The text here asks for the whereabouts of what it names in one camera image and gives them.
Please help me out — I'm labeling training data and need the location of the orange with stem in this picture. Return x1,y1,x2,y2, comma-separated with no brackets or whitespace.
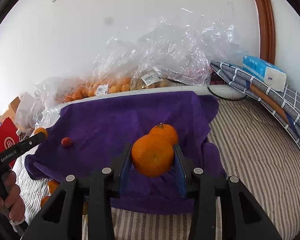
149,123,179,146

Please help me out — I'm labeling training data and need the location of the small red fruit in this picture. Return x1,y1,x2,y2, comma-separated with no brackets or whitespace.
61,137,73,147

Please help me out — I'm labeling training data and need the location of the left hand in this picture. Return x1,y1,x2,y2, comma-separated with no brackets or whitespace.
0,171,25,222

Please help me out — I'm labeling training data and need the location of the red paper shopping bag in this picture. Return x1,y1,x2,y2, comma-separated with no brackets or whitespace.
0,116,20,168

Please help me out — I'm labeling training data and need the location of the purple towel covered tray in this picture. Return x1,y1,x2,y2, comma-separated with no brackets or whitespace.
24,90,227,215

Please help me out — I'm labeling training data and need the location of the white plastic bag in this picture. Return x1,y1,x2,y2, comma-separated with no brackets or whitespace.
14,92,38,129

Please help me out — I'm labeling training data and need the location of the crumpled clear plastic bag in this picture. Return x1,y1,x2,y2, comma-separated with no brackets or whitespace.
33,77,85,128

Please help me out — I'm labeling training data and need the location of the striped quilted mattress cover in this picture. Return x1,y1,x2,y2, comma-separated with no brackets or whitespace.
13,98,300,239

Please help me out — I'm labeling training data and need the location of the clear bag of oranges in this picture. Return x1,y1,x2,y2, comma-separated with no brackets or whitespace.
57,37,146,104

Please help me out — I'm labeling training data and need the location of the folded grey plaid cloth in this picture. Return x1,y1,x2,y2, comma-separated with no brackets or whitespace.
210,61,300,149

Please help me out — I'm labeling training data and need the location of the clear bag of brown fruit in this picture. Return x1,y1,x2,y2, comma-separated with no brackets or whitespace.
130,16,246,90

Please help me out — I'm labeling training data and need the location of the blue white tissue pack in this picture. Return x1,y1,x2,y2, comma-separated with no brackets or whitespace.
243,55,287,92

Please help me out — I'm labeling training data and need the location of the black cable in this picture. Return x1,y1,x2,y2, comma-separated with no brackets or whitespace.
206,86,248,102

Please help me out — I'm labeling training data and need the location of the brown wooden door frame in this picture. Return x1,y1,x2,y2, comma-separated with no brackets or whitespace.
248,0,276,65

